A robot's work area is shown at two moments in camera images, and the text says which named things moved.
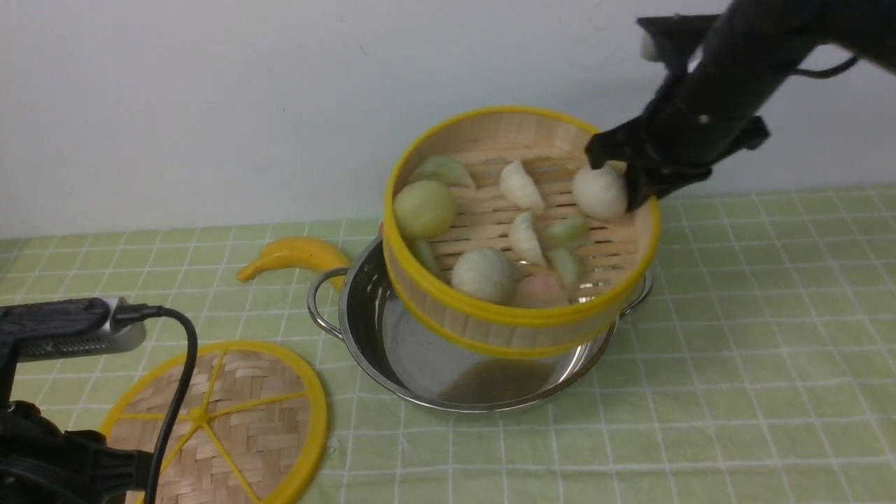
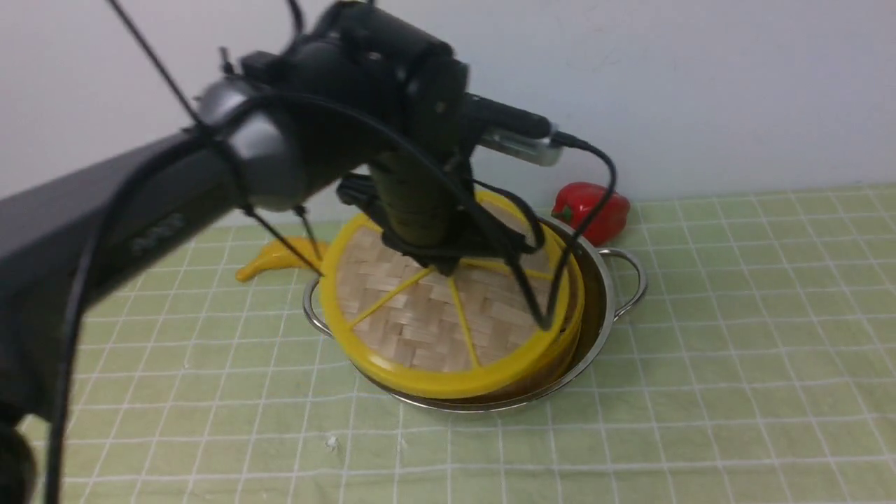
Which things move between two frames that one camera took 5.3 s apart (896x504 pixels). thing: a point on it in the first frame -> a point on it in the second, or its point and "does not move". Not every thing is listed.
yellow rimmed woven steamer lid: (251, 428) -> (496, 322)
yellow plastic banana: (297, 251) does not move
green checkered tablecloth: (761, 369) does not move
